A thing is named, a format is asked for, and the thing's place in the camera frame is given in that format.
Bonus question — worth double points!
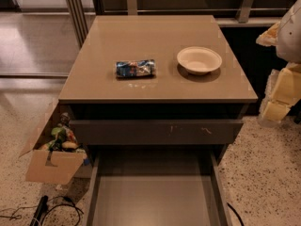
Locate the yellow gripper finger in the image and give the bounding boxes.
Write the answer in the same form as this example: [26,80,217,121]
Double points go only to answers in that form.
[260,63,301,122]
[256,22,280,47]

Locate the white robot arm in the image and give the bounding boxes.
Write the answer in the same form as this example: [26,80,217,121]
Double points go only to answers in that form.
[256,0,301,126]

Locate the grey drawer cabinet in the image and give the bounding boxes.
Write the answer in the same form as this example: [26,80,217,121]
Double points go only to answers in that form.
[57,14,259,226]

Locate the grey top drawer front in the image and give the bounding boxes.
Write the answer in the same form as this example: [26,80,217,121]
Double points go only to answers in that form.
[71,120,243,146]

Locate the open middle drawer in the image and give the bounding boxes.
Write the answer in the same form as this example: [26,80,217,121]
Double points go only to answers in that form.
[83,151,232,226]

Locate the white paper bowl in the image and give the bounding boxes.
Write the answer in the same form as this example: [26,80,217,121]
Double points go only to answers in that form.
[177,46,222,75]

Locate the snack items in box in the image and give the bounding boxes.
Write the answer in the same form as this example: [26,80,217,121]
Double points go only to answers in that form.
[40,112,85,153]

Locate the cardboard box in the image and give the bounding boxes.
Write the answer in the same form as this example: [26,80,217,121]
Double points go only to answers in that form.
[20,100,90,185]

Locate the metal railing frame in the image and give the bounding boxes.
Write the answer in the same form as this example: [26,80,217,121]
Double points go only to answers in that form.
[66,0,296,44]

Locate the black cable right floor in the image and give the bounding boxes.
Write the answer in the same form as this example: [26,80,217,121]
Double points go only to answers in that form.
[227,202,246,226]

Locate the black cable on floor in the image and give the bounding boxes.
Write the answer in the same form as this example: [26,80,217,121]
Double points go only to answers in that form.
[0,195,85,226]

